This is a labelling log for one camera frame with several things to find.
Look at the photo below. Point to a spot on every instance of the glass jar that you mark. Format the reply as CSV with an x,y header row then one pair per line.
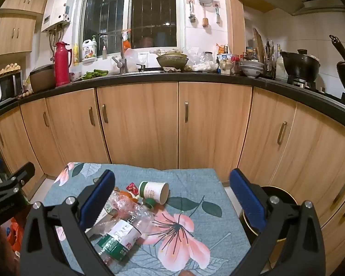
x,y
208,56

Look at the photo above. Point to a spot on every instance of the hanging metal ladle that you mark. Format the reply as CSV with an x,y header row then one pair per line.
x,y
192,17

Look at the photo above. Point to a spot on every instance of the white plastic jug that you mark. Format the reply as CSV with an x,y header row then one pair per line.
x,y
280,67

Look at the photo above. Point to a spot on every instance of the steel kitchen faucet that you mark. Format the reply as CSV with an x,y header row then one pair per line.
x,y
122,63

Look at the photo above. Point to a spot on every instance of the orange plastic bag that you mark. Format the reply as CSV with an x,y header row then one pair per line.
x,y
15,235

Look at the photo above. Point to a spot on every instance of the white green paper cup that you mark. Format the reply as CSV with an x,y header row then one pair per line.
x,y
153,191

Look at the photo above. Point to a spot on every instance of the gas stove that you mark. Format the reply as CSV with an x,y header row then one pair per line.
x,y
304,84

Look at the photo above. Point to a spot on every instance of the white detergent jug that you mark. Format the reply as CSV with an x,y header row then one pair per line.
x,y
89,50

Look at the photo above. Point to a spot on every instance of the floral blue tablecloth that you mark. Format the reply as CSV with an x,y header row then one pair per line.
x,y
189,184

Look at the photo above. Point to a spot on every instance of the green vegetables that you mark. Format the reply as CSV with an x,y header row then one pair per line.
x,y
95,73

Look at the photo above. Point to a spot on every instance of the white plastic bag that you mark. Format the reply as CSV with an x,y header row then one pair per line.
x,y
131,55

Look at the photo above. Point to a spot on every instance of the small clear bottle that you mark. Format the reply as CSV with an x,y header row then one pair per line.
x,y
104,53

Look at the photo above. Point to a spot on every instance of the stack of bowls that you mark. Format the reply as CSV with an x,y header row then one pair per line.
x,y
251,67

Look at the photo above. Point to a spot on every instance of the orange dish soap bottle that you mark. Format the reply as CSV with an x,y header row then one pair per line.
x,y
127,41

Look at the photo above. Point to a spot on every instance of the black round gold-rimmed bin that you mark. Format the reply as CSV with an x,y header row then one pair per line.
x,y
279,192

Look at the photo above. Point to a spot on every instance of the hanging wooden spatula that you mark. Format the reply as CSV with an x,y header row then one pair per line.
x,y
205,21

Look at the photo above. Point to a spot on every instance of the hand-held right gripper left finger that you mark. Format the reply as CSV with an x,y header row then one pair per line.
x,y
99,199

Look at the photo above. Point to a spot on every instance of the tray of eggs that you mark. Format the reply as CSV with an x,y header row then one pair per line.
x,y
7,69

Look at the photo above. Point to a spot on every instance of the brown rice cooker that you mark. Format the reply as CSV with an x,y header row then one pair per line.
x,y
41,79

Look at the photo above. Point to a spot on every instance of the black clay pot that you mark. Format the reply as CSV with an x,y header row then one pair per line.
x,y
302,66

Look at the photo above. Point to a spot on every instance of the small white cup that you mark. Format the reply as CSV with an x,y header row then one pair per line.
x,y
74,76

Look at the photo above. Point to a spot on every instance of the crushed green label plastic bottle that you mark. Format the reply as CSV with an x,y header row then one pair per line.
x,y
119,235

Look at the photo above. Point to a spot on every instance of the yellow squeeze bottle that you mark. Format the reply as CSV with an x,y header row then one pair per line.
x,y
76,54

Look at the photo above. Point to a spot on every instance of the red thermos jug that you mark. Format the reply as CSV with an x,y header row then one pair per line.
x,y
61,66

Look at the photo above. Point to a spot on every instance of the clear plastic bags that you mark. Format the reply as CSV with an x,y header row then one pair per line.
x,y
199,63

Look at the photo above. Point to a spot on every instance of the crushed clear plastic bottle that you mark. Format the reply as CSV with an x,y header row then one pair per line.
x,y
122,201

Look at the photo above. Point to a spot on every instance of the sliding window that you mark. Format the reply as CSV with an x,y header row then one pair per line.
x,y
132,14

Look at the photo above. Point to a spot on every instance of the utensil holder with utensils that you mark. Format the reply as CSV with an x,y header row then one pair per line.
x,y
270,63

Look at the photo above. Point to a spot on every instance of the red snack wrapper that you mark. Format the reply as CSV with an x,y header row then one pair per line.
x,y
131,187

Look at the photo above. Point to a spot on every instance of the white water heater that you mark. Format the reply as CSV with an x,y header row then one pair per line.
x,y
59,5

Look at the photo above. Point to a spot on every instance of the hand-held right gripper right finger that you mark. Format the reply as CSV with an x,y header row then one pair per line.
x,y
247,199

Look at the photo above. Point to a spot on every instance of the wooden cutting board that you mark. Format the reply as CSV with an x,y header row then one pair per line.
x,y
258,44

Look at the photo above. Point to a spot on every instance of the hanging peeler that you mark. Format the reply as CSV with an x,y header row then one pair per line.
x,y
217,14

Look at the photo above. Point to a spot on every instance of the microwave oven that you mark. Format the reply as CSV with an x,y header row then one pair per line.
x,y
8,87

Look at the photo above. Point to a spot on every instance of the orange wrapper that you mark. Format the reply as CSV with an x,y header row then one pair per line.
x,y
128,195

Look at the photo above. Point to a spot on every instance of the green woven colander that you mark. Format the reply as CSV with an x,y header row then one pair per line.
x,y
172,61

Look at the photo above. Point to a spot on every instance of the dish rag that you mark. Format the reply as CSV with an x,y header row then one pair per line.
x,y
171,69

